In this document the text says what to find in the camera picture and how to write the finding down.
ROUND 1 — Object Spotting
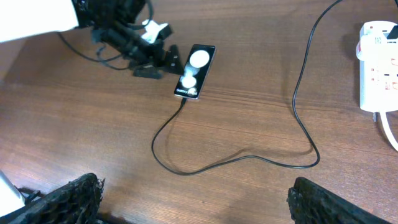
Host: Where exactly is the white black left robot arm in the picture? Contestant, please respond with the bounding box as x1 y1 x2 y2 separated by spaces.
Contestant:
1 0 183 79

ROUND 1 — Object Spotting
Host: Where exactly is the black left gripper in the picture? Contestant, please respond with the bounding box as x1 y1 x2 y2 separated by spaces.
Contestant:
102 27 184 79

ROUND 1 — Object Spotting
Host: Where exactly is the white power strip cord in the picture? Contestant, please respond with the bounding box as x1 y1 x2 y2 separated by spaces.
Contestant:
379 111 398 152

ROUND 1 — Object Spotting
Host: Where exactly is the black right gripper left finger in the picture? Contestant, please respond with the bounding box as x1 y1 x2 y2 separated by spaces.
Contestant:
1 173 104 224

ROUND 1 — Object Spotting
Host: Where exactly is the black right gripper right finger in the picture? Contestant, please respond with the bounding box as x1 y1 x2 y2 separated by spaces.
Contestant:
287 177 390 224

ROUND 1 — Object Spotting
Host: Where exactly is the black Galaxy smartphone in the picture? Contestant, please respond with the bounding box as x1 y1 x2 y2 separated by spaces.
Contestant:
174 44 216 100

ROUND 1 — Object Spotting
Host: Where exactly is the black charging cable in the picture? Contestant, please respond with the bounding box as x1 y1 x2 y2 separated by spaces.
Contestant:
150 0 345 177

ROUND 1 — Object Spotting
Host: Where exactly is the white USB charger adapter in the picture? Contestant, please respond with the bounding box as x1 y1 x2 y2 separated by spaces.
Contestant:
356 32 397 61

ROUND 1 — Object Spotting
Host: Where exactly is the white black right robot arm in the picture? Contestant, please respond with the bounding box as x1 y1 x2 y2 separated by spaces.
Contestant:
1 173 385 223

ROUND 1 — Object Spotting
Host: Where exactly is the white power strip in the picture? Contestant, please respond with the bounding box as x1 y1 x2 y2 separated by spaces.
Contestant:
359 21 397 113

